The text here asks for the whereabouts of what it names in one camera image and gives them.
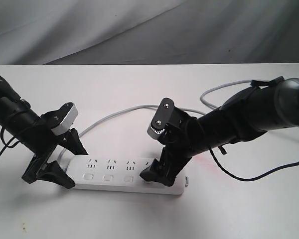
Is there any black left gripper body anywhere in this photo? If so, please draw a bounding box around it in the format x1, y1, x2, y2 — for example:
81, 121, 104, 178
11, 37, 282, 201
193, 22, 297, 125
18, 104, 70, 184

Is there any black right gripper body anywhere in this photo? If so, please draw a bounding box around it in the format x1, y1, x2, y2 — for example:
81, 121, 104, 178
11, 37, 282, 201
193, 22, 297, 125
151, 98, 202, 164

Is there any white five-outlet power strip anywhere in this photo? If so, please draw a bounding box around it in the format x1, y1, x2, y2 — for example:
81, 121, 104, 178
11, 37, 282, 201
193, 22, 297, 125
66, 155, 188, 195

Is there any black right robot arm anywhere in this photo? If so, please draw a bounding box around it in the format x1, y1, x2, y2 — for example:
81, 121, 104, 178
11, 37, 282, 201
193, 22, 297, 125
140, 76, 299, 187

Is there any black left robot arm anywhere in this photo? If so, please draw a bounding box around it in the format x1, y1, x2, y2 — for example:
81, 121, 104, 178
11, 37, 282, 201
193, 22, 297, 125
0, 75, 87, 189

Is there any grey backdrop cloth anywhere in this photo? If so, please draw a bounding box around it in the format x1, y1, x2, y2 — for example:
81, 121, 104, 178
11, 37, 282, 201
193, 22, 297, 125
0, 0, 299, 65

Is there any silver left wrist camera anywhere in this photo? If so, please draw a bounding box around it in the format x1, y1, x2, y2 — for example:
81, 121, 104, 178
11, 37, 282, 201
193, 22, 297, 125
49, 102, 78, 135

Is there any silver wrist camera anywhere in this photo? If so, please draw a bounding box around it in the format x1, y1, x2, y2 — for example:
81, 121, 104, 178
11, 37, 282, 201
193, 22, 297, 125
49, 102, 78, 135
147, 124, 165, 140

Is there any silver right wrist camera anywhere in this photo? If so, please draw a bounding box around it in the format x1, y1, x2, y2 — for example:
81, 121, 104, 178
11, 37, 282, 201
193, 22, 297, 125
147, 124, 165, 140

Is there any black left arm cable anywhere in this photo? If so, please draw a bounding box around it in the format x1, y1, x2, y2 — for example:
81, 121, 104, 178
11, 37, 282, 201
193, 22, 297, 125
0, 124, 21, 167

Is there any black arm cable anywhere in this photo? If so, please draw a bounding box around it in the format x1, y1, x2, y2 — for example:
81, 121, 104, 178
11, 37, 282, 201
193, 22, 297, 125
0, 124, 21, 167
209, 124, 299, 182

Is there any grey power cable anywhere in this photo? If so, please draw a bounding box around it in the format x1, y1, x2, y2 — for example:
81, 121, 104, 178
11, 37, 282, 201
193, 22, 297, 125
57, 79, 299, 170

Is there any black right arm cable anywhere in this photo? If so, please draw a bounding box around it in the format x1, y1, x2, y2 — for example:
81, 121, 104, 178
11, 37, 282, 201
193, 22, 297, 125
209, 124, 299, 182

